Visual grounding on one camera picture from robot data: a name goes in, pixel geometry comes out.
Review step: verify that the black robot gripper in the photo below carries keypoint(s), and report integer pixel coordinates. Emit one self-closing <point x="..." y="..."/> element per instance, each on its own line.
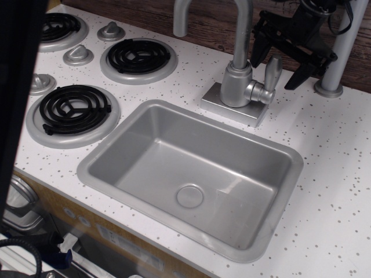
<point x="298" y="37"/>

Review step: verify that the silver faucet lever handle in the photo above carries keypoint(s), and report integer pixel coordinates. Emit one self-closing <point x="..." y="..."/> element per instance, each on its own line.
<point x="273" y="72"/>

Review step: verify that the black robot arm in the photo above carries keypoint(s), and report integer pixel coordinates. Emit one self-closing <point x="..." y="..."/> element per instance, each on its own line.
<point x="298" y="37"/>

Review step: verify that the grey vertical support pole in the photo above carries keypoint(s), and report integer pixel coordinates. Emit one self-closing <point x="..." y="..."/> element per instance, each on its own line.
<point x="329" y="86"/>

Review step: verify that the silver toy faucet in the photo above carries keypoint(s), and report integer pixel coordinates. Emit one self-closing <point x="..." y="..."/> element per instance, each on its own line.
<point x="239" y="97"/>

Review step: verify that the grey plastic sink basin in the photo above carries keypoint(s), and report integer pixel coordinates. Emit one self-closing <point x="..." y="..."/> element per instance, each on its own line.
<point x="222" y="187"/>

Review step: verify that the middle black coil burner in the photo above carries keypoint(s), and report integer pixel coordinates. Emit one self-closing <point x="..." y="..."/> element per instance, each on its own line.
<point x="138" y="61"/>

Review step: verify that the black coil burner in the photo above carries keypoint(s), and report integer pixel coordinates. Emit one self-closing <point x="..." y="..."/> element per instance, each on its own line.
<point x="138" y="61"/>
<point x="72" y="116"/>

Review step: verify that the silver stove knob back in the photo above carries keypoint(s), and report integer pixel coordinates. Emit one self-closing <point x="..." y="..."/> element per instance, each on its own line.
<point x="111" y="32"/>

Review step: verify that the silver stove knob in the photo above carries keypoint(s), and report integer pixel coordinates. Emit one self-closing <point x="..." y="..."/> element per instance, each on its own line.
<point x="42" y="84"/>
<point x="78" y="56"/>
<point x="111" y="32"/>

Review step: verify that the silver stove knob middle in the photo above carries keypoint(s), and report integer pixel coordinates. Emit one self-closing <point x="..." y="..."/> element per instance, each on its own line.
<point x="78" y="56"/>

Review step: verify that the front black coil burner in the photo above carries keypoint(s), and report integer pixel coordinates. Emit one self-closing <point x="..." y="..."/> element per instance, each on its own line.
<point x="72" y="116"/>

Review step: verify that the back left coil burner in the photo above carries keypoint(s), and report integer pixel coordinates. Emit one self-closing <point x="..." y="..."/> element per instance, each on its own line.
<point x="61" y="31"/>

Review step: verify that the silver stove knob front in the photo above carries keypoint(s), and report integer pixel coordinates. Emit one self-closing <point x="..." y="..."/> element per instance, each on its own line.
<point x="42" y="84"/>

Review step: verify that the grey round oven dial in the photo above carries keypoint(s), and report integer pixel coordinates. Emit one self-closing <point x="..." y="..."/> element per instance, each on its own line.
<point x="21" y="197"/>

